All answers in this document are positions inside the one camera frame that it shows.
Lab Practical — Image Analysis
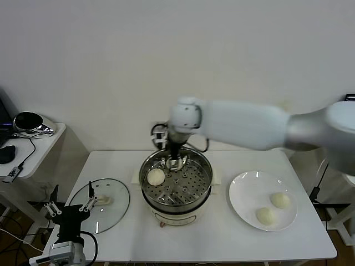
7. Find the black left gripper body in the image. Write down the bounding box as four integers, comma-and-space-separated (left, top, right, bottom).
53, 204, 92, 245

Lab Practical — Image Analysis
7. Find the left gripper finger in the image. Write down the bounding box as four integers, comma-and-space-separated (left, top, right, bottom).
43, 184, 62, 217
78, 181, 98, 213

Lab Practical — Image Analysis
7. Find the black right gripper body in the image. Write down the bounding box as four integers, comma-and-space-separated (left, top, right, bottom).
169, 137, 186, 161

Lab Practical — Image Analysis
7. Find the white steamed baozi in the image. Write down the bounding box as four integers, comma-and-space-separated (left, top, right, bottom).
270, 192, 291, 209
255, 207, 278, 225
146, 168, 166, 186

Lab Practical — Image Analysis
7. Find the glass lid with cream handle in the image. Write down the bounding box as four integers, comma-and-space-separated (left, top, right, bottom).
67, 178, 130, 236

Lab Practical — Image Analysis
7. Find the perforated steel steamer basket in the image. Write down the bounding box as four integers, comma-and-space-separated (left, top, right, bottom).
138, 146, 214, 208

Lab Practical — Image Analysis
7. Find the cream electric cooker base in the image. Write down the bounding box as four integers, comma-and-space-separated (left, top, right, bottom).
130, 167, 222, 228

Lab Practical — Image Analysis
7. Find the grey usb adapter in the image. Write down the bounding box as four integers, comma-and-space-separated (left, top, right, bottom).
2, 165, 23, 183

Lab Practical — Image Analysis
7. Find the white side table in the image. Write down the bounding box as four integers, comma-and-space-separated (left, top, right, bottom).
0, 123, 67, 231
313, 163, 355, 246

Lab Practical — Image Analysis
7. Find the black computer mouse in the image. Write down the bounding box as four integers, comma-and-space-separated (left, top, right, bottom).
0, 145, 17, 165

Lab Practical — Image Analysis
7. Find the white round plate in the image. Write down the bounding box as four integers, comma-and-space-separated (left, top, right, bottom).
228, 171, 298, 232

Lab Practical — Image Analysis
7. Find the silver black headset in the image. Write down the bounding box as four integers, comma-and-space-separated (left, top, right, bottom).
12, 112, 58, 137

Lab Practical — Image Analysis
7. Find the dark laptop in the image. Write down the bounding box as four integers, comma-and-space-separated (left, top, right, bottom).
0, 96, 14, 147

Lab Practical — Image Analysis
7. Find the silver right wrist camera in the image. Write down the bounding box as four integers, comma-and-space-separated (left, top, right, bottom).
151, 130, 168, 147

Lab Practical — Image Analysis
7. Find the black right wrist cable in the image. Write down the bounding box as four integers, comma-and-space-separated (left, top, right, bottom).
187, 137, 210, 153

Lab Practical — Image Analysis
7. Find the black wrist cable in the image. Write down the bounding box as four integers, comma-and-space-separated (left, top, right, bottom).
187, 137, 210, 153
80, 231, 99, 263

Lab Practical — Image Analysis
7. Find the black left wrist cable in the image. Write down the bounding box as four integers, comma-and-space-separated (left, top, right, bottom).
80, 231, 99, 263

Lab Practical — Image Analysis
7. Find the black floor cable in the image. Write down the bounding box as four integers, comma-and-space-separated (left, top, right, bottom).
0, 214, 53, 266

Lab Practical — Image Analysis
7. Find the white floor cable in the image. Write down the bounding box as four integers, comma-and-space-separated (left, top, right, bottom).
0, 228, 45, 253

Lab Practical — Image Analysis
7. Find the thin black desk cable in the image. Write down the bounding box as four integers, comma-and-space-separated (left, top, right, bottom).
12, 132, 37, 168

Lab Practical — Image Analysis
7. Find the black laptop cable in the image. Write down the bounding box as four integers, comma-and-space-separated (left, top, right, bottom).
313, 163, 329, 192

